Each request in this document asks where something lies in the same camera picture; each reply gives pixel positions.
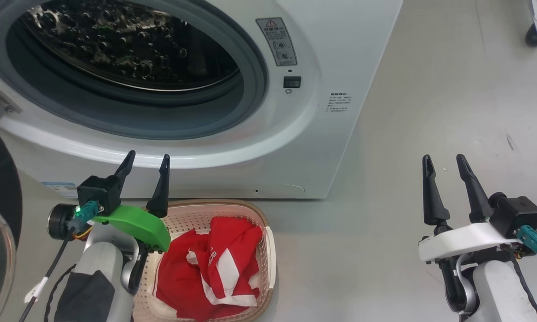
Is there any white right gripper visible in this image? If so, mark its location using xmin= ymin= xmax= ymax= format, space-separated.
xmin=418 ymin=154 xmax=537 ymax=264

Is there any red and white garment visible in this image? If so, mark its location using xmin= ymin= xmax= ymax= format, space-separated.
xmin=153 ymin=216 xmax=264 ymax=322

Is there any blue energy label sticker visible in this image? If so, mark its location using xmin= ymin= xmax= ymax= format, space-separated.
xmin=42 ymin=181 xmax=79 ymax=199

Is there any cream perforated basket brown rim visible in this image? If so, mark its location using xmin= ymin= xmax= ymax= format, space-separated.
xmin=130 ymin=199 xmax=277 ymax=322

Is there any grey warning sticker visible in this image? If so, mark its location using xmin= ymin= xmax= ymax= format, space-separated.
xmin=256 ymin=17 xmax=298 ymax=67

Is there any perforated steel washer drum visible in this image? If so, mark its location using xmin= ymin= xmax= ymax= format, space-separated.
xmin=16 ymin=0 xmax=242 ymax=92

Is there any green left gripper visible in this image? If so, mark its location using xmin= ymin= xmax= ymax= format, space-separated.
xmin=47 ymin=150 xmax=171 ymax=253

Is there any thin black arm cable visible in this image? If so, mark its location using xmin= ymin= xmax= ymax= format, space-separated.
xmin=506 ymin=248 xmax=537 ymax=322
xmin=44 ymin=263 xmax=77 ymax=322

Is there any black cable teal connector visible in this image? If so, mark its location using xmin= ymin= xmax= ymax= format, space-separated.
xmin=516 ymin=225 xmax=537 ymax=265
xmin=18 ymin=200 xmax=100 ymax=322

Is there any dark round glass washer door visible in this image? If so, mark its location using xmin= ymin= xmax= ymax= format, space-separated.
xmin=0 ymin=125 xmax=23 ymax=322

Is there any white front-load washing machine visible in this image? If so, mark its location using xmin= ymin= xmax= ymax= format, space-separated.
xmin=0 ymin=0 xmax=404 ymax=199

